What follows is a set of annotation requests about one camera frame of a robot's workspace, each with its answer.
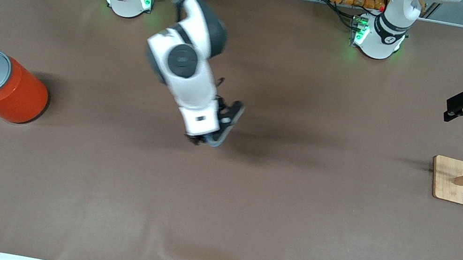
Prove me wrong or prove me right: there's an orange can with silver lid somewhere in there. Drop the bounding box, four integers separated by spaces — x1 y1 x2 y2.
0 51 55 129

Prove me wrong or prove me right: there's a light blue plastic cup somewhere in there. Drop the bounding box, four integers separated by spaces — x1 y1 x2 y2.
204 127 229 150

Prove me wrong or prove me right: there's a brown table cover sheet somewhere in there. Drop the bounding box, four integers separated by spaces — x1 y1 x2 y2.
0 0 463 260

